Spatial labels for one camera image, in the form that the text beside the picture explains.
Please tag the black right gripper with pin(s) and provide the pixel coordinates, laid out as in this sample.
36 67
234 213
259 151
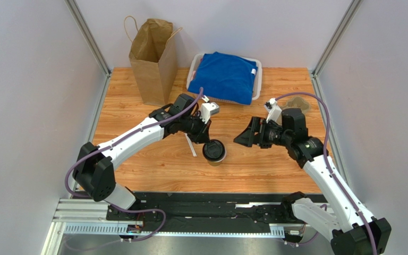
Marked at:
258 131

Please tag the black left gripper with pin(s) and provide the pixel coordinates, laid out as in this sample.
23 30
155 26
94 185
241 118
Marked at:
203 136

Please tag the black plastic cup lid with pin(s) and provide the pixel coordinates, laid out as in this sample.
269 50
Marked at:
215 149

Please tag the brown paper coffee cup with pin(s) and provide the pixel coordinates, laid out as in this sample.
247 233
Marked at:
214 162

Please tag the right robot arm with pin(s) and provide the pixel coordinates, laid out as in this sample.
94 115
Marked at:
324 169

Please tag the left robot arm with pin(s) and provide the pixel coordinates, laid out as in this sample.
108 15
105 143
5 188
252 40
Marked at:
96 164

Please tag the white wrapped straw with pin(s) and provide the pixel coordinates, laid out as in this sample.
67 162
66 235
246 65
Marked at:
191 145

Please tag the cardboard cup carrier tray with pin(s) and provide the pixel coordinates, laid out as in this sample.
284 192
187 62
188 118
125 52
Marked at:
297 102

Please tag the blue folded cloth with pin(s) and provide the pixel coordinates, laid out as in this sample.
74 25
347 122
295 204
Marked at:
225 76

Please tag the white plastic basket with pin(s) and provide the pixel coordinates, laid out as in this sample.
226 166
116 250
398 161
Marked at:
258 81

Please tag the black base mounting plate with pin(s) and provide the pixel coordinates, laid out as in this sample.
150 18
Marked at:
207 212

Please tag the brown paper bag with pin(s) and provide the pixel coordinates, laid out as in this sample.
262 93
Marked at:
153 58

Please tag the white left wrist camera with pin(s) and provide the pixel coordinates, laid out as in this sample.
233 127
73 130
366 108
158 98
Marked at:
207 110

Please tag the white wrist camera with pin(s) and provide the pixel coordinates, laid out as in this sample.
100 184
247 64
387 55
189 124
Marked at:
274 111
207 110

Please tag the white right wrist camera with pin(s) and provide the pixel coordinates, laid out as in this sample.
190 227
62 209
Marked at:
274 111

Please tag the aluminium frame rail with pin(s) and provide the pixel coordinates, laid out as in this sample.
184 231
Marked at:
85 216

